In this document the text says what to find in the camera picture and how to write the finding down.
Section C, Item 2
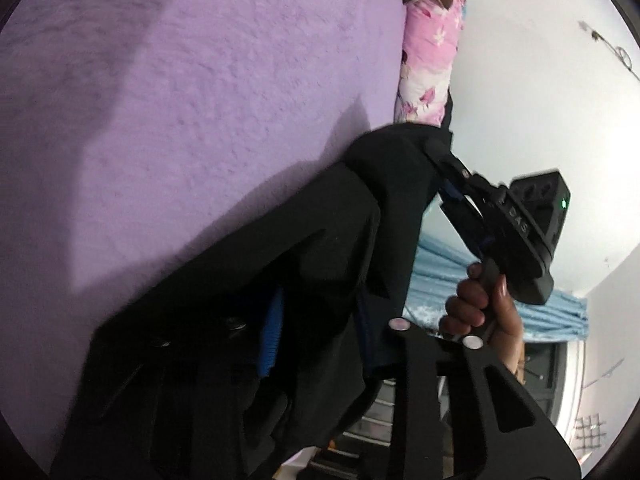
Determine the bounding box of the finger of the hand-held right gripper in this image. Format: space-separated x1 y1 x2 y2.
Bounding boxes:
424 138 509 207
439 182 502 263

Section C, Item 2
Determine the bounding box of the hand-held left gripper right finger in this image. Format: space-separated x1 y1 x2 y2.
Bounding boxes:
386 317 584 480

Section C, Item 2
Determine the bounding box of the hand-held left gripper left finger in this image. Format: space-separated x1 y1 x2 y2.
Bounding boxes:
65 287 287 480

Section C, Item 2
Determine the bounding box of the black garment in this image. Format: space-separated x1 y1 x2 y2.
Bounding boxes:
50 77 457 480

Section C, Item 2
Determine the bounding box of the person's right hand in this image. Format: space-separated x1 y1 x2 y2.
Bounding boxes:
438 264 527 382

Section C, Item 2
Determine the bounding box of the blue curtain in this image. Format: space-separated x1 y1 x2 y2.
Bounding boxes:
402 232 589 347

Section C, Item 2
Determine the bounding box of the dark cabinet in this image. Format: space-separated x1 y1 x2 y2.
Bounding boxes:
300 342 567 480

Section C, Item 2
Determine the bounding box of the pink floral blanket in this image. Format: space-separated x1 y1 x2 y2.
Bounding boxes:
392 0 472 128

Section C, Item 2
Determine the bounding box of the purple bed sheet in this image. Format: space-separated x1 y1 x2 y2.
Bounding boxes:
0 0 407 463

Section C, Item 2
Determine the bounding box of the white wire grid rack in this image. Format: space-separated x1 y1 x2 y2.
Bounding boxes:
572 411 610 455

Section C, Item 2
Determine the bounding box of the wall wire hook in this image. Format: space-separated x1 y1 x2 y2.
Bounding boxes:
577 19 640 82

